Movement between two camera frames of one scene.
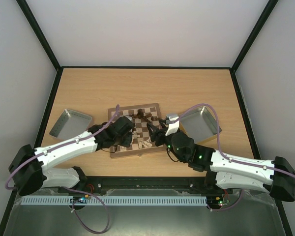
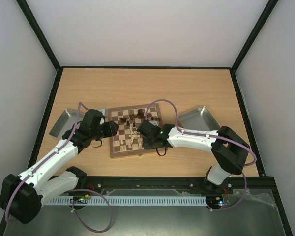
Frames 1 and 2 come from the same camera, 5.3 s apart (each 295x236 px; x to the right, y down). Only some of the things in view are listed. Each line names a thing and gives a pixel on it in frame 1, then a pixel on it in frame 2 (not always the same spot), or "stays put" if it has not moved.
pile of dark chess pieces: [140, 115] stays put
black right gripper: [159, 134] -> [143, 129]
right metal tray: [200, 124] stays put
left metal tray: [71, 123] stays put
